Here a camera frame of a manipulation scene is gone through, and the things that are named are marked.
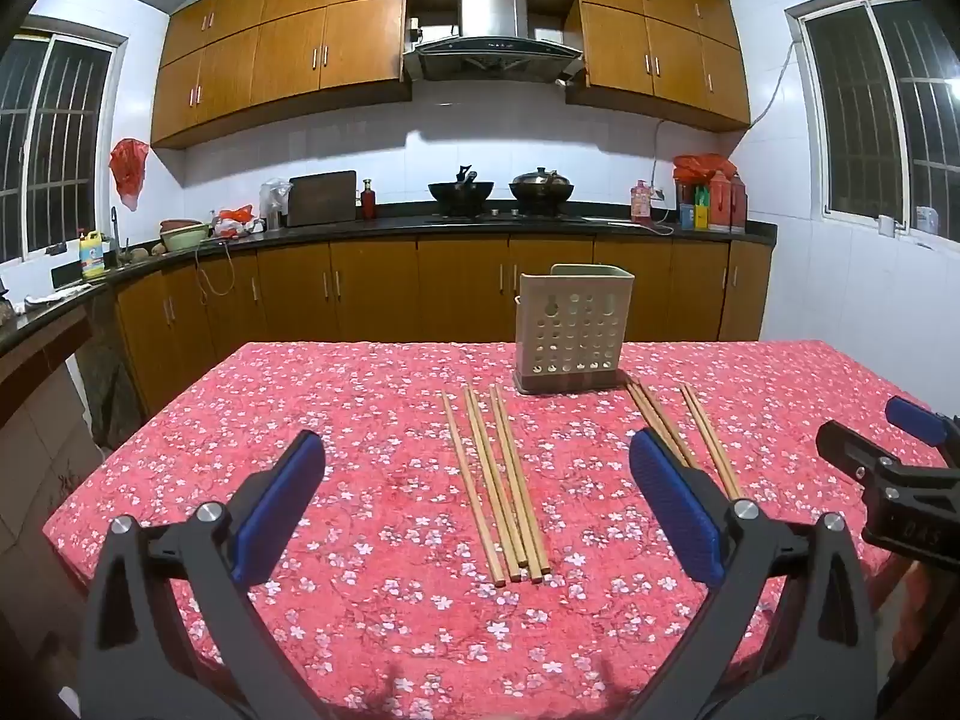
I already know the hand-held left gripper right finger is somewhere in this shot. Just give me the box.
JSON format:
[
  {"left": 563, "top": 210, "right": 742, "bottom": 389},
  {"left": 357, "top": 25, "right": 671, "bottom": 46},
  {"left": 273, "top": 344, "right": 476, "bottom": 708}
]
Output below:
[{"left": 628, "top": 427, "right": 882, "bottom": 720}]

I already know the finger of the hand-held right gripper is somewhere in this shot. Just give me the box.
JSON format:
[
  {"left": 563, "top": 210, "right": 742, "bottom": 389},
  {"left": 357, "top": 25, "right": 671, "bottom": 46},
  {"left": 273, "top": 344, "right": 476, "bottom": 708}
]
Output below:
[
  {"left": 885, "top": 395, "right": 960, "bottom": 466},
  {"left": 816, "top": 420, "right": 912, "bottom": 486}
]

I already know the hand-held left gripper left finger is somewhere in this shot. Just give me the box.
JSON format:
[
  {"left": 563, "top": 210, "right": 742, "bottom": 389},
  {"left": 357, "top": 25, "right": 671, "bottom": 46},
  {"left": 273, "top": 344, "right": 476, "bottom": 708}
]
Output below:
[{"left": 79, "top": 429, "right": 335, "bottom": 720}]

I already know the wooden chopstick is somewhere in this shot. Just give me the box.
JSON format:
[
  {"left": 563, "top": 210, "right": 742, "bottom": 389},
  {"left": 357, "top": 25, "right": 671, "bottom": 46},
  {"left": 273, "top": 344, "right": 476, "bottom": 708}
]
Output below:
[
  {"left": 470, "top": 387, "right": 529, "bottom": 569},
  {"left": 686, "top": 384, "right": 746, "bottom": 500},
  {"left": 496, "top": 384, "right": 551, "bottom": 578},
  {"left": 463, "top": 388, "right": 521, "bottom": 583},
  {"left": 439, "top": 390, "right": 505, "bottom": 586},
  {"left": 488, "top": 384, "right": 542, "bottom": 586},
  {"left": 632, "top": 380, "right": 701, "bottom": 467},
  {"left": 679, "top": 385, "right": 738, "bottom": 502}
]

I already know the pair of wooden chopsticks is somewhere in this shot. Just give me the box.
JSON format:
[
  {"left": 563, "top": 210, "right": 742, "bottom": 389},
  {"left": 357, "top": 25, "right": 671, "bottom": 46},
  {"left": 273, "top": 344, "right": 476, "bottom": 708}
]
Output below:
[{"left": 625, "top": 381, "right": 691, "bottom": 467}]

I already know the beige perforated utensil holder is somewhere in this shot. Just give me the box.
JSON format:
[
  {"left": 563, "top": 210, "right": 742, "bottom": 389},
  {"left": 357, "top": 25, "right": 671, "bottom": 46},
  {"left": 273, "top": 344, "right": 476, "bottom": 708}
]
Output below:
[{"left": 512, "top": 262, "right": 636, "bottom": 396}]

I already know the person's right hand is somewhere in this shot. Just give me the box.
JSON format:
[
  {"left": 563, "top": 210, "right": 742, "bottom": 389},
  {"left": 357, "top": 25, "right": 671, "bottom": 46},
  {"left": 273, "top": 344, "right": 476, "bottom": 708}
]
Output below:
[{"left": 874, "top": 553, "right": 960, "bottom": 695}]

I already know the red floral tablecloth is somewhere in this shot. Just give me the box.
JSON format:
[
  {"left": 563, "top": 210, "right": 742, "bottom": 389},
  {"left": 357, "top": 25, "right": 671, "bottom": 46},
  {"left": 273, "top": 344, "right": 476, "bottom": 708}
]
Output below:
[{"left": 43, "top": 340, "right": 912, "bottom": 720}]

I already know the black kitchen countertop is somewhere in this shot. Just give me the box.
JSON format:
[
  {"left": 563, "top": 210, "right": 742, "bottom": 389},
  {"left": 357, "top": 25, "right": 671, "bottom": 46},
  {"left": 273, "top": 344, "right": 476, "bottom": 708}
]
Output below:
[{"left": 0, "top": 201, "right": 777, "bottom": 353}]

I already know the green basin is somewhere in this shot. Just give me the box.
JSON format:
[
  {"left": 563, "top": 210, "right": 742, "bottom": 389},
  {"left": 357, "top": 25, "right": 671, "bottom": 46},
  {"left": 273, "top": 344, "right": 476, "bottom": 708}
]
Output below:
[{"left": 160, "top": 219, "right": 212, "bottom": 252}]

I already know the row of wooden base cabinets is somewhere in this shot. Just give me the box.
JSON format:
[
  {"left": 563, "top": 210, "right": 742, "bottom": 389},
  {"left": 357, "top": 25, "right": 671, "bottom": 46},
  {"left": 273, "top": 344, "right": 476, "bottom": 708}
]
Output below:
[{"left": 114, "top": 234, "right": 773, "bottom": 417}]

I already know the red and white plastic bag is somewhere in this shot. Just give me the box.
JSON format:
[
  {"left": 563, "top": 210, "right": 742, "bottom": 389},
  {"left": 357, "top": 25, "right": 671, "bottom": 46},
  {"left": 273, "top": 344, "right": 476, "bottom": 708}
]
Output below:
[{"left": 210, "top": 204, "right": 265, "bottom": 239}]

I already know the white cloth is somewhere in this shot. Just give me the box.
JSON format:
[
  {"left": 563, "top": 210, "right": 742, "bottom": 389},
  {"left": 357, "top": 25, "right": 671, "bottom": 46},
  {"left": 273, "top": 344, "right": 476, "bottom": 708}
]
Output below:
[{"left": 22, "top": 286, "right": 95, "bottom": 310}]

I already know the barred window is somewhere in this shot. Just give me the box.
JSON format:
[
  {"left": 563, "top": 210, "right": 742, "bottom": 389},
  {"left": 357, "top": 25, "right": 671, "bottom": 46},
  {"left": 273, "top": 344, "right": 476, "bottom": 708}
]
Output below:
[
  {"left": 0, "top": 30, "right": 128, "bottom": 263},
  {"left": 787, "top": 0, "right": 960, "bottom": 230}
]

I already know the clear plastic bag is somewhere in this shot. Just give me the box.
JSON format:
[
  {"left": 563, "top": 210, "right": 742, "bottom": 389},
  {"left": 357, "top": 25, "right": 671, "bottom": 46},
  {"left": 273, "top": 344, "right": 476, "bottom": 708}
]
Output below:
[{"left": 259, "top": 178, "right": 293, "bottom": 230}]

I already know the yellow dish soap bottle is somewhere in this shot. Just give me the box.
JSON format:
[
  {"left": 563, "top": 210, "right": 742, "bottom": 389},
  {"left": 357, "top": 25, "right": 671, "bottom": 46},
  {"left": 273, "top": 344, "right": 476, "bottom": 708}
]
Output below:
[{"left": 78, "top": 227, "right": 108, "bottom": 280}]

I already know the dark wooden cutting board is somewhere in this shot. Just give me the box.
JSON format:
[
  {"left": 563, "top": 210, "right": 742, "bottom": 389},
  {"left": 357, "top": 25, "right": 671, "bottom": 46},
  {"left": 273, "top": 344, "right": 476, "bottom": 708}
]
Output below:
[{"left": 287, "top": 170, "right": 358, "bottom": 227}]

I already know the black gas stove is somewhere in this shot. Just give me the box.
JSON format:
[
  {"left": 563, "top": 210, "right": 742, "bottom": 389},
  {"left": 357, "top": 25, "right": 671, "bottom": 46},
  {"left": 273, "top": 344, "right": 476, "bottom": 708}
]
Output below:
[{"left": 424, "top": 208, "right": 590, "bottom": 224}]

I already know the black wok with lid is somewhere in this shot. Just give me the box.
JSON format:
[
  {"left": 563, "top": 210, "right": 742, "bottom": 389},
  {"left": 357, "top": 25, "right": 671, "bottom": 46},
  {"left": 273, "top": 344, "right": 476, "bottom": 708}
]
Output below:
[{"left": 510, "top": 165, "right": 575, "bottom": 215}]

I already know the steel range hood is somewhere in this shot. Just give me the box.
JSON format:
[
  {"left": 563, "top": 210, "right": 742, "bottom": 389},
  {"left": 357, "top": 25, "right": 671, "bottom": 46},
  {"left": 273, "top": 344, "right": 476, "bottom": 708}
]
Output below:
[{"left": 401, "top": 0, "right": 586, "bottom": 83}]

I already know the thin hanging cord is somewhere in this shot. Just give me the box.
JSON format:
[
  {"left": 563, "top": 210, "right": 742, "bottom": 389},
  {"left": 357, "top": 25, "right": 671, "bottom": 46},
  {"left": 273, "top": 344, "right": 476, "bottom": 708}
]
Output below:
[{"left": 193, "top": 240, "right": 235, "bottom": 299}]

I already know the white power cord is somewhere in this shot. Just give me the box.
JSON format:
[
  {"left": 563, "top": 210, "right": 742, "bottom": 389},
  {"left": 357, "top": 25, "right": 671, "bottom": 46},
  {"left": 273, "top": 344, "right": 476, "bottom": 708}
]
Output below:
[{"left": 649, "top": 118, "right": 676, "bottom": 235}]

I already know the black wok with handle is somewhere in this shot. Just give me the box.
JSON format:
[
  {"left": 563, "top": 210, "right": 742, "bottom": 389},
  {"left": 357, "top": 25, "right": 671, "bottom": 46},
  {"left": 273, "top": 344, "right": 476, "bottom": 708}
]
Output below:
[{"left": 427, "top": 163, "right": 496, "bottom": 217}]

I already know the white wall cable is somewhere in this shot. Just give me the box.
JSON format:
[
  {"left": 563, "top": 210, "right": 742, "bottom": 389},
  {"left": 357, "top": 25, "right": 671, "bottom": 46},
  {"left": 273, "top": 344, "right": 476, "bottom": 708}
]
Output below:
[{"left": 746, "top": 34, "right": 800, "bottom": 128}]

